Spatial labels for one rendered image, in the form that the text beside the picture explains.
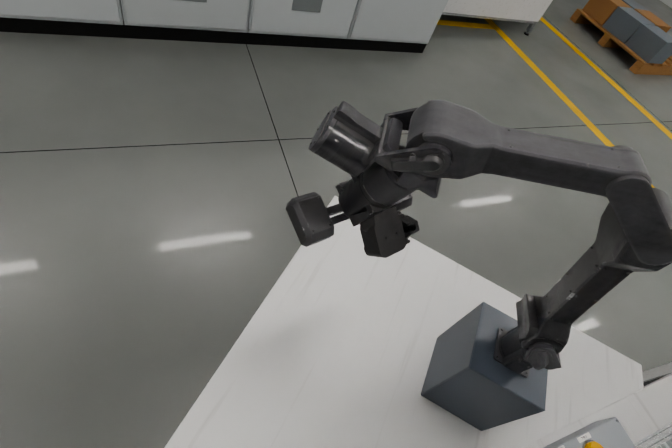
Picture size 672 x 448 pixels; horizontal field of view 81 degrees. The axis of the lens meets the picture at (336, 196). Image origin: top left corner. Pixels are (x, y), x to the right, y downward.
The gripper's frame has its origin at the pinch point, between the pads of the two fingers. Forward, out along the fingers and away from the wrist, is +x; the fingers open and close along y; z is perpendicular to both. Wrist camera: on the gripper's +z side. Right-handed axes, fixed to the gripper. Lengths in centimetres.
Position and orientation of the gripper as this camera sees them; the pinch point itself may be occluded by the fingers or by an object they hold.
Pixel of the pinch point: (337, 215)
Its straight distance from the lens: 58.1
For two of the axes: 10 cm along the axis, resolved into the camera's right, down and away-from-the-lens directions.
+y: 8.0, -2.5, 5.5
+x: -4.4, 3.6, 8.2
